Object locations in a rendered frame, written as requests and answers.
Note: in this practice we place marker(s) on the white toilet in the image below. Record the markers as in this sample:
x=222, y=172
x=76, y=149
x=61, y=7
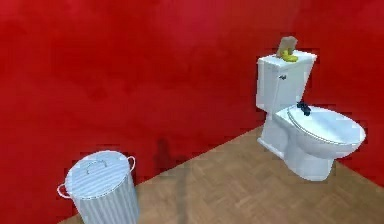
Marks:
x=283, y=90

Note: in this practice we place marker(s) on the yellow rubber duck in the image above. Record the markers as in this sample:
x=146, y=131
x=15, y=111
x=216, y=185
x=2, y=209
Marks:
x=288, y=56

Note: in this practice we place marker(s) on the small black object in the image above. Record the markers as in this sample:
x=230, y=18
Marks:
x=304, y=108

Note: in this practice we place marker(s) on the tan paper bag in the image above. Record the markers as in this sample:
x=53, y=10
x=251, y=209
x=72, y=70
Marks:
x=286, y=43

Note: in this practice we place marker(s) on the grey ribbed metal bin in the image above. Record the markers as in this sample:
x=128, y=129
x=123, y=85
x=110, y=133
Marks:
x=100, y=190

